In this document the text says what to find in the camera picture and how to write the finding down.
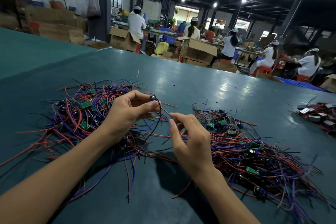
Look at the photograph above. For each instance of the person's right forearm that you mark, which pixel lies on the person's right forearm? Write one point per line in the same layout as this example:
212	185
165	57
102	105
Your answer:
225	200

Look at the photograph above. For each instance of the person's right thumb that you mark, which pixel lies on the person's right thumb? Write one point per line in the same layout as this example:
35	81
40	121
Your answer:
174	134

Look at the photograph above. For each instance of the person's right hand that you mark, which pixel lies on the person's right hand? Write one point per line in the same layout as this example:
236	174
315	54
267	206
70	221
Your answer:
194	145

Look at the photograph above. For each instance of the person's left forearm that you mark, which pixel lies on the person's left forearm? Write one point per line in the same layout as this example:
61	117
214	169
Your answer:
55	179

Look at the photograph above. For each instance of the dark steel pillar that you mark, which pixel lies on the dark steel pillar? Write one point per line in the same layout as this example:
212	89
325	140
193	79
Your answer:
101	6

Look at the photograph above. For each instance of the blue tarp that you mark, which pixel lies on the blue tarp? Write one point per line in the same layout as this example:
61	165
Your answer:
301	84

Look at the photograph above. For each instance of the stack of flat cardboard boxes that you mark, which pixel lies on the stack of flat cardboard boxes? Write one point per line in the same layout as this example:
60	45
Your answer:
55	25

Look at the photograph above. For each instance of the pile of grey boxed components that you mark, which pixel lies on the pile of grey boxed components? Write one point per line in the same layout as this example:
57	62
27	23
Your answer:
319	116

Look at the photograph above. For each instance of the person's left thumb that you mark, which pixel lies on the person's left thumb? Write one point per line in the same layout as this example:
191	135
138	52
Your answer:
147	108

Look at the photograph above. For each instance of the long workbench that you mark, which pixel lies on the long workbench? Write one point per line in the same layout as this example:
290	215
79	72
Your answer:
157	31

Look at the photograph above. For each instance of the person's left hand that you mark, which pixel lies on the person's left hand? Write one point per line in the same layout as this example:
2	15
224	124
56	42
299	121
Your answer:
123	116

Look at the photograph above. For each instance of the large open cardboard box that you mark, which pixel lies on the large open cardboard box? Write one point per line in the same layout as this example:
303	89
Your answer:
198	52

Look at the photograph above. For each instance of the red plastic stool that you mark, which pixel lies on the red plastic stool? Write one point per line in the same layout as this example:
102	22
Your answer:
262	70
301	77

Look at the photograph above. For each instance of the yellow bag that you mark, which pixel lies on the yellow bag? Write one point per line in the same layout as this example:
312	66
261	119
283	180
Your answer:
161	48

